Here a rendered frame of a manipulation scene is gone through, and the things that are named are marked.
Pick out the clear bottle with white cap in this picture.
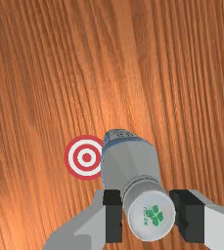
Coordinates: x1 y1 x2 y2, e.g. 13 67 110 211
101 128 177 242

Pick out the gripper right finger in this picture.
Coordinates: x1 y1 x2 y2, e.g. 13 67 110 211
168 188 224 250

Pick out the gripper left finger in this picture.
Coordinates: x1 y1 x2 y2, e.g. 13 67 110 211
42 188 123 250

